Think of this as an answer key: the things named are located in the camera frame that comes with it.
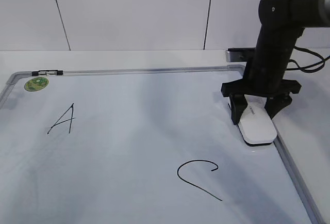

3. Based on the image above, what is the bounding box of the black silver hanging clip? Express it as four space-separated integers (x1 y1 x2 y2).
31 70 63 76

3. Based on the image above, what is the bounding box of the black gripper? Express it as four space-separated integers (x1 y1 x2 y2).
221 77 302 125

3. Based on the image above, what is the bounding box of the green round sticker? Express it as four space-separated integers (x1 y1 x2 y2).
24 77 49 92

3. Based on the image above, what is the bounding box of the white magnetic whiteboard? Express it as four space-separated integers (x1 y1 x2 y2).
1 66 323 223

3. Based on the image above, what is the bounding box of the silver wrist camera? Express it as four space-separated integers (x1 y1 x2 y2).
225 47 255 62

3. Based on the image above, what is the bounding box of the white whiteboard eraser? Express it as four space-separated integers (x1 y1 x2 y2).
237 95 277 147

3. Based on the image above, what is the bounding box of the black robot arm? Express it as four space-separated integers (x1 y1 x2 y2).
221 0 329 125

